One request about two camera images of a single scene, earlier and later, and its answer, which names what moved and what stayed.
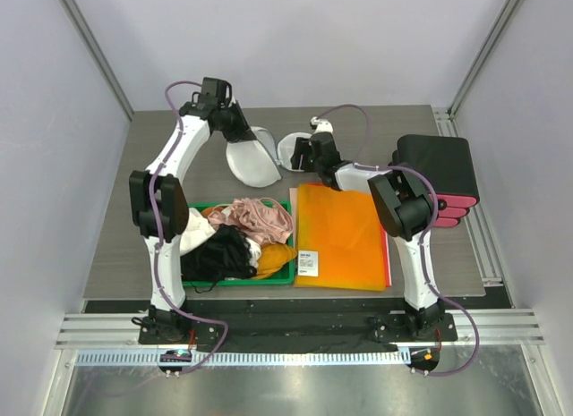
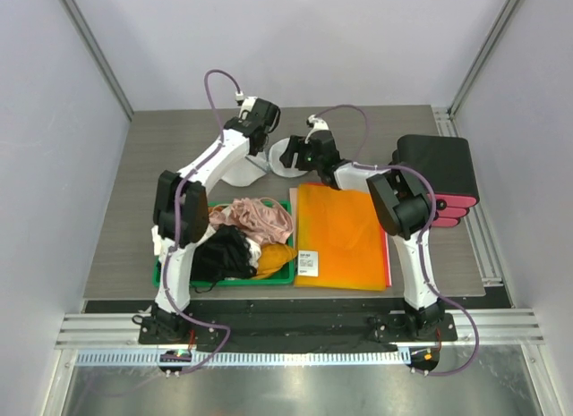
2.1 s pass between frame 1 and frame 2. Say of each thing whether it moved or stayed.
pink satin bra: stayed
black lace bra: stayed
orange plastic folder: stayed
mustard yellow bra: stayed
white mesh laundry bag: moved
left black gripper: moved
